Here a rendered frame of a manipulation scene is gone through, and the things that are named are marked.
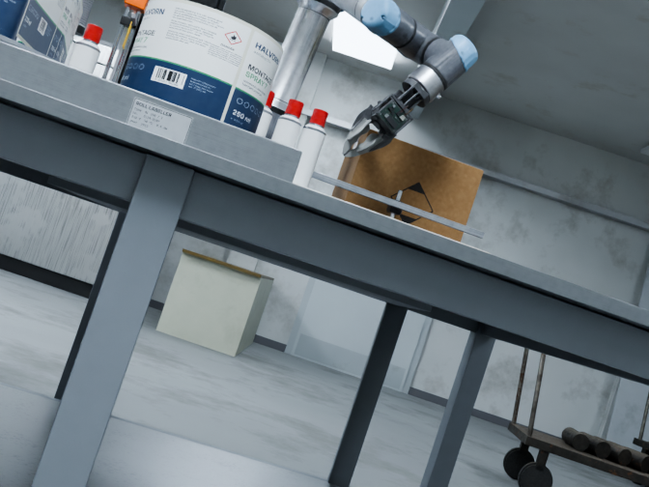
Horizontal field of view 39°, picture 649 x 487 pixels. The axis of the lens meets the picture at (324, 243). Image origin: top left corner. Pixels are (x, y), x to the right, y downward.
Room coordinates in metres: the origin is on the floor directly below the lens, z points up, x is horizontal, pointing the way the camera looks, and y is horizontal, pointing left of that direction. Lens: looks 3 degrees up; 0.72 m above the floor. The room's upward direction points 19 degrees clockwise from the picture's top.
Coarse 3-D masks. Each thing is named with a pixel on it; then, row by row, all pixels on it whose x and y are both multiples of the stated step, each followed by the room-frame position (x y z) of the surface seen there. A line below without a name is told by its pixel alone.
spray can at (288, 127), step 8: (288, 104) 1.91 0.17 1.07; (296, 104) 1.90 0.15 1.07; (288, 112) 1.90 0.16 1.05; (296, 112) 1.90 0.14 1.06; (280, 120) 1.90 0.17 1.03; (288, 120) 1.89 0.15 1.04; (296, 120) 1.90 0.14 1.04; (280, 128) 1.89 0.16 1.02; (288, 128) 1.89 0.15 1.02; (296, 128) 1.90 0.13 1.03; (272, 136) 1.90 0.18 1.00; (280, 136) 1.89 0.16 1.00; (288, 136) 1.89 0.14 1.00; (296, 136) 1.91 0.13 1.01; (288, 144) 1.89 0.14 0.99
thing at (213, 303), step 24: (192, 264) 7.33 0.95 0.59; (216, 264) 7.33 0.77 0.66; (192, 288) 7.33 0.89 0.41; (216, 288) 7.33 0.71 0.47; (240, 288) 7.32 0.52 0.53; (264, 288) 8.13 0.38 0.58; (168, 312) 7.33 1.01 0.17; (192, 312) 7.33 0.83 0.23; (216, 312) 7.33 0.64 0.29; (240, 312) 7.32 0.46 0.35; (192, 336) 7.33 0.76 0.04; (216, 336) 7.32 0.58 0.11; (240, 336) 7.32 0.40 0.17
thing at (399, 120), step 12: (408, 84) 1.92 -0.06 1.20; (408, 96) 1.91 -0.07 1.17; (420, 96) 1.90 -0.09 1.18; (372, 108) 1.94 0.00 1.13; (384, 108) 1.88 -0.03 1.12; (396, 108) 1.88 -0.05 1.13; (408, 108) 1.91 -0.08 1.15; (372, 120) 1.94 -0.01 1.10; (384, 120) 1.88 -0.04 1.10; (396, 120) 1.89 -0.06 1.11; (408, 120) 1.89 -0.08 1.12; (384, 132) 1.94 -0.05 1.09; (396, 132) 1.89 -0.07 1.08
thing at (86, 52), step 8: (88, 24) 1.83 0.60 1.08; (88, 32) 1.83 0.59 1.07; (96, 32) 1.83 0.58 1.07; (88, 40) 1.83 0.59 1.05; (96, 40) 1.83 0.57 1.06; (80, 48) 1.82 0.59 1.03; (88, 48) 1.82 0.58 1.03; (96, 48) 1.83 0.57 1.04; (72, 56) 1.83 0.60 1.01; (80, 56) 1.82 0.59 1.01; (88, 56) 1.82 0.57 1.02; (96, 56) 1.83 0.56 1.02; (72, 64) 1.82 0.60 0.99; (80, 64) 1.82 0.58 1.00; (88, 64) 1.82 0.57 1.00; (96, 64) 1.85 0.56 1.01
